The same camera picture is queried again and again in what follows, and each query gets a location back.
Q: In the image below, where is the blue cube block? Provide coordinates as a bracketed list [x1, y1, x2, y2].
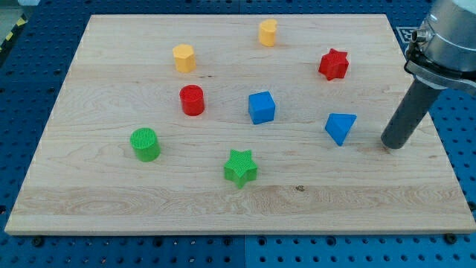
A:
[248, 92, 276, 124]

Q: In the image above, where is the red star block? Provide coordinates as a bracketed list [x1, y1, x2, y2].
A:
[318, 48, 349, 80]

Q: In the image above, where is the yellow heart block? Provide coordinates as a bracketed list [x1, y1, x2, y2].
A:
[258, 19, 277, 47]

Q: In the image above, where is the yellow hexagon block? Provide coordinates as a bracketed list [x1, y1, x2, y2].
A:
[173, 44, 196, 73]

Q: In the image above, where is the light wooden board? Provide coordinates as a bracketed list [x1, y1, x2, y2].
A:
[5, 14, 475, 235]

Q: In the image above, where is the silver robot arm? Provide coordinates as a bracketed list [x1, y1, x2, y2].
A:
[405, 0, 475, 96]

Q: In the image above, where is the fiducial marker tag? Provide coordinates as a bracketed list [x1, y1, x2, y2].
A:
[393, 26, 417, 52]

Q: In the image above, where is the red cylinder block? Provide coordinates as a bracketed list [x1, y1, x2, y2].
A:
[179, 84, 205, 116]

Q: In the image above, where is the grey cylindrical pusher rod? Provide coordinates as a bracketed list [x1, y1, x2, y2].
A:
[381, 79, 445, 149]

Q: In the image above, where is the green cylinder block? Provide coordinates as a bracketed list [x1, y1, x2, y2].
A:
[129, 127, 161, 162]

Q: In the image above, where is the blue triangle block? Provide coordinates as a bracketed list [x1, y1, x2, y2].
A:
[324, 113, 357, 146]

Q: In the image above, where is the green star block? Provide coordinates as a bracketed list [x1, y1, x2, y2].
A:
[224, 150, 258, 189]

